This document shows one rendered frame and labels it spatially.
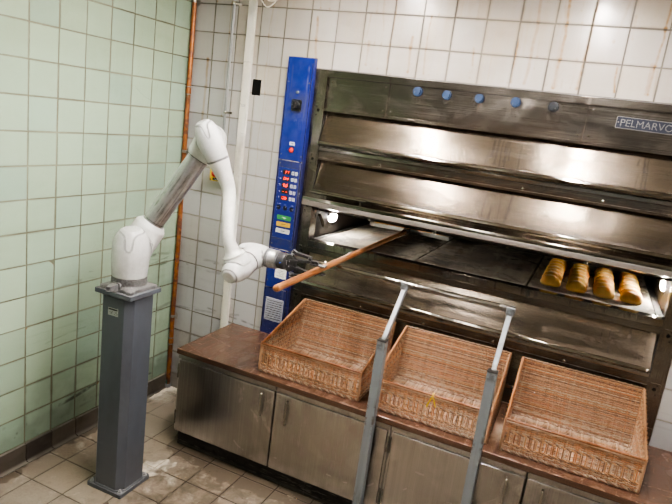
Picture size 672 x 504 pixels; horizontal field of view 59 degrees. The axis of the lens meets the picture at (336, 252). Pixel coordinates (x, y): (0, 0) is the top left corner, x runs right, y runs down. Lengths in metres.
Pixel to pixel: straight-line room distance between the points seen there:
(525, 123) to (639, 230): 0.70
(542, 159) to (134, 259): 1.91
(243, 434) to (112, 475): 0.64
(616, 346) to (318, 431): 1.45
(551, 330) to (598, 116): 1.01
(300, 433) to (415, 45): 1.98
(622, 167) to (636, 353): 0.85
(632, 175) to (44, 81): 2.63
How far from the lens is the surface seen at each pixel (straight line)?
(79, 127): 3.16
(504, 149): 2.97
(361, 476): 2.90
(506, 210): 2.97
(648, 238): 2.96
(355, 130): 3.18
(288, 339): 3.28
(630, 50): 2.96
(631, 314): 3.02
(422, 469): 2.85
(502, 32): 3.02
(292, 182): 3.30
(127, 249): 2.72
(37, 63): 2.99
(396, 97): 3.12
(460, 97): 3.03
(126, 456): 3.09
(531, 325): 3.06
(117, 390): 2.93
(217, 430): 3.30
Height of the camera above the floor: 1.87
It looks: 13 degrees down
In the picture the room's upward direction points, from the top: 8 degrees clockwise
